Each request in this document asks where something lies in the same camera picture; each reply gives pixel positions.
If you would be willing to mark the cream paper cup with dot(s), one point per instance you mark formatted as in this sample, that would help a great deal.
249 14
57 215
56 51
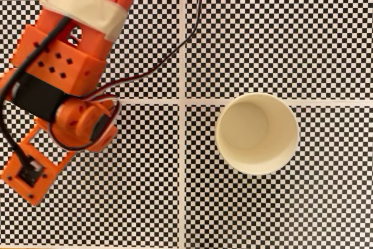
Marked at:
262 161

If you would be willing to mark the beige masking tape band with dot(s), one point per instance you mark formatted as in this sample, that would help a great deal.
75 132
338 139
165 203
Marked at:
84 7

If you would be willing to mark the orange camera mount with board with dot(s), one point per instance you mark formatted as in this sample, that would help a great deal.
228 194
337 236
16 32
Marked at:
43 185

